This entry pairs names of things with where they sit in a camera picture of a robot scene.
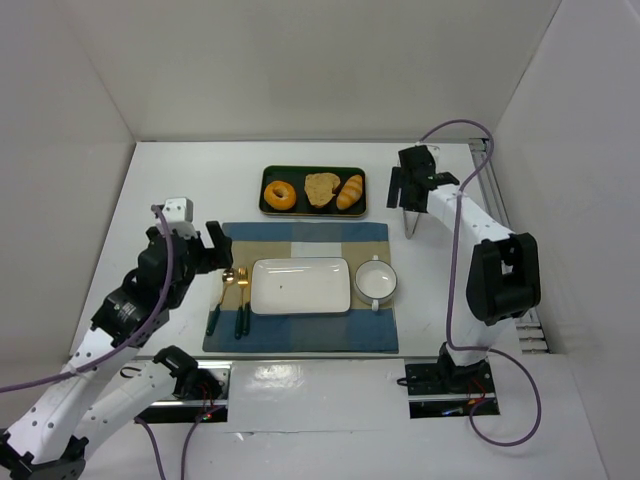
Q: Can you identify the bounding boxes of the metal food tongs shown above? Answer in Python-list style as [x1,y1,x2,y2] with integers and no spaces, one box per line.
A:
[402,210,421,239]

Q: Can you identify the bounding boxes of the brown bread slice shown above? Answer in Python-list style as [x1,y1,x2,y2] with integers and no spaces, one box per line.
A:
[304,173,341,208]

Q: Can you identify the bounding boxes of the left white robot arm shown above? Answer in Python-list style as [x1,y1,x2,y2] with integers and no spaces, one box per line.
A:
[1,221,233,479]

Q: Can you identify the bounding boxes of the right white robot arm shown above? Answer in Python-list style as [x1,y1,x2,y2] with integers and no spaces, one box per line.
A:
[387,145,541,368]

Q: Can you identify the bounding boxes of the golden bread roll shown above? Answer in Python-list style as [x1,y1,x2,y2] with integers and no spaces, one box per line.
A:
[336,175,364,211]

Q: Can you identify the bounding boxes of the white rectangular plate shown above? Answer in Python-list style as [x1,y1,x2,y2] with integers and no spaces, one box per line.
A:
[250,257,351,316]

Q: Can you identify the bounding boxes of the orange bagel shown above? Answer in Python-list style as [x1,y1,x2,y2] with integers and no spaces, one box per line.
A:
[263,180,297,211]

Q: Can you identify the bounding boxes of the dark green serving tray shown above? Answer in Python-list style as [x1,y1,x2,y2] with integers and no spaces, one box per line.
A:
[258,165,367,218]

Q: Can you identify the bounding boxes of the blue beige checked placemat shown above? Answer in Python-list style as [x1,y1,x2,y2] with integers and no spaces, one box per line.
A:
[202,222,399,354]

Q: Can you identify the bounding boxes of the gold spoon green handle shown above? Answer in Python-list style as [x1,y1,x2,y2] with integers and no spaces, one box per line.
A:
[205,268,237,337]

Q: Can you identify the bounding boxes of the gold fork green handle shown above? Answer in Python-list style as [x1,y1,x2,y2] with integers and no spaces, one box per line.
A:
[234,267,249,340]

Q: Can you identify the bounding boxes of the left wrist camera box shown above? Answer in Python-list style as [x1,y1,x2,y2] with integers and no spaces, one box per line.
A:
[151,197,197,239]

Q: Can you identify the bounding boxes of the gold knife green handle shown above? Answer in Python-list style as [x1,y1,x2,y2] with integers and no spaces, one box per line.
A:
[242,282,251,336]

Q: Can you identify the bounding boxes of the white two-handled soup bowl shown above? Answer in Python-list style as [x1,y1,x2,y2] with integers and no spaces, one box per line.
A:
[354,255,398,312]

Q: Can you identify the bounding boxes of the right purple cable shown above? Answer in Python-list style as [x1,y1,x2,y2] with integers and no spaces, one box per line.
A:
[419,118,543,447]

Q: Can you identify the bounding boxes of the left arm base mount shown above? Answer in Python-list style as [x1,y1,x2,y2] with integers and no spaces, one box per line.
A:
[139,361,231,424]

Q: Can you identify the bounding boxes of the aluminium rail frame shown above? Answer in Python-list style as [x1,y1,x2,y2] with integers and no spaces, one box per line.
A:
[468,137,551,355]

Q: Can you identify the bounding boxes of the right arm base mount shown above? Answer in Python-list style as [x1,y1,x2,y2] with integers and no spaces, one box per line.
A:
[396,361,500,419]

